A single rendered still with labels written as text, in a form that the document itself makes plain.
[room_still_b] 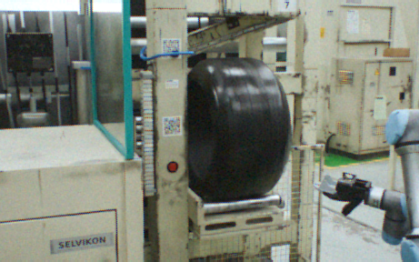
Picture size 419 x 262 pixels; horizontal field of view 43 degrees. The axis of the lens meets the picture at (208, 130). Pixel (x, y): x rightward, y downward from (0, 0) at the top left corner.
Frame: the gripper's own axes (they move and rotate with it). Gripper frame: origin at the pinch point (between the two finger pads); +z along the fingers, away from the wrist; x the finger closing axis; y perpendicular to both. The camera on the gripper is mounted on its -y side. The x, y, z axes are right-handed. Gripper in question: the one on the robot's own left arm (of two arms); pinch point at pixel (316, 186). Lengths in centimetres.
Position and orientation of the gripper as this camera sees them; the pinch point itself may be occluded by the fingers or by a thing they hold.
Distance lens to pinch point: 208.6
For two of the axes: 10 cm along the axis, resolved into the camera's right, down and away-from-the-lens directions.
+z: -8.7, -2.1, 4.5
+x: -4.9, 4.8, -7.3
